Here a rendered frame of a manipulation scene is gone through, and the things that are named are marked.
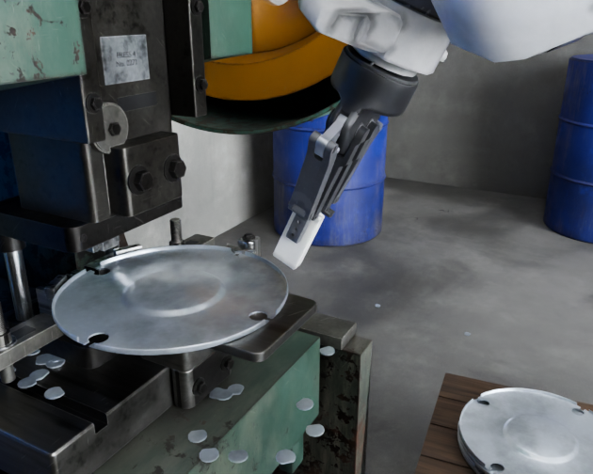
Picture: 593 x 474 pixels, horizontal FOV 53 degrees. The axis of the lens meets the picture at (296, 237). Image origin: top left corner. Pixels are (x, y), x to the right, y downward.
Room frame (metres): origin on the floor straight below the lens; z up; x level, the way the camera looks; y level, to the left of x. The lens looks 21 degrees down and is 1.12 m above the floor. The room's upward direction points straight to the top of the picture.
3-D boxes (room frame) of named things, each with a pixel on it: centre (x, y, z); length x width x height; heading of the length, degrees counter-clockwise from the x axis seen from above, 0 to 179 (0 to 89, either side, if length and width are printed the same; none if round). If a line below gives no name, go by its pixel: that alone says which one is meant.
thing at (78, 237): (0.74, 0.27, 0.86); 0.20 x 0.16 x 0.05; 151
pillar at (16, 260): (0.69, 0.36, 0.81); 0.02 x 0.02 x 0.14
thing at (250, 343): (0.65, 0.11, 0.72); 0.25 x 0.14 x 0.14; 61
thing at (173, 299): (0.67, 0.16, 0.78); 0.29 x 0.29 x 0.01
